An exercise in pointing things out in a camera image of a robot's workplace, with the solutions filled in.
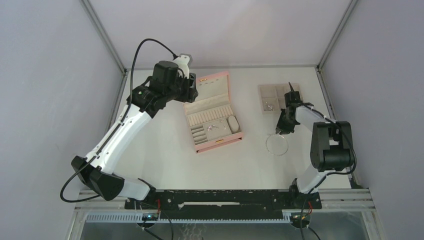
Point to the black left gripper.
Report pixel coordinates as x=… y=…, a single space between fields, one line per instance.
x=191 y=93

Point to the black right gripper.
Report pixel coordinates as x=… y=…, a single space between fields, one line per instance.
x=280 y=126

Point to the pink jewelry box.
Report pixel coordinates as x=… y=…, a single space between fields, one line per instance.
x=207 y=117

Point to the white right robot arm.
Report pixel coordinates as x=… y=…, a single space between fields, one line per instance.
x=331 y=150

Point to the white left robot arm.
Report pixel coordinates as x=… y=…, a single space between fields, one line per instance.
x=170 y=81

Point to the beige divided tray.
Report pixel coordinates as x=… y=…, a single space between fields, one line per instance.
x=272 y=96

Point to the beige oval watch pillow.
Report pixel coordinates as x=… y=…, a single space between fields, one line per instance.
x=233 y=124

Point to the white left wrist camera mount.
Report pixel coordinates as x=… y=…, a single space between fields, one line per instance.
x=183 y=61

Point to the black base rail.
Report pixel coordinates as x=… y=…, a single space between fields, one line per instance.
x=277 y=199

